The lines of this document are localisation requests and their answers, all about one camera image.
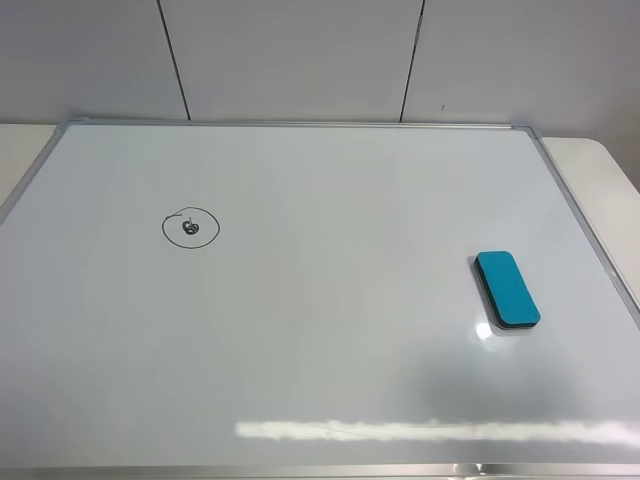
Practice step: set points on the black marker circle drawing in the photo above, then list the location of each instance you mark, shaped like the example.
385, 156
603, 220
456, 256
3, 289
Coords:
191, 228

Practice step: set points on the blue whiteboard eraser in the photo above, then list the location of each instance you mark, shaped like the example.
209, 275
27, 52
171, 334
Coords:
510, 299

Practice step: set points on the white aluminium-framed whiteboard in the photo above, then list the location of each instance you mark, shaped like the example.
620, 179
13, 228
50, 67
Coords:
336, 328

